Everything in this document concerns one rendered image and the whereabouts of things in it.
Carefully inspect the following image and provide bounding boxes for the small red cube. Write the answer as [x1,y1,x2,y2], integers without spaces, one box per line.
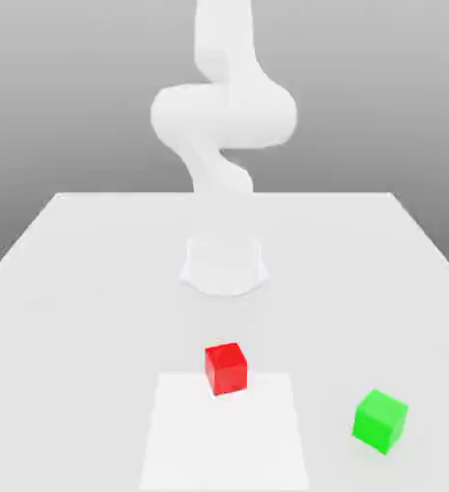
[203,341,249,398]

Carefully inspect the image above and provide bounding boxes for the small green cube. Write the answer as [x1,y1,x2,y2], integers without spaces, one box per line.
[351,388,410,456]

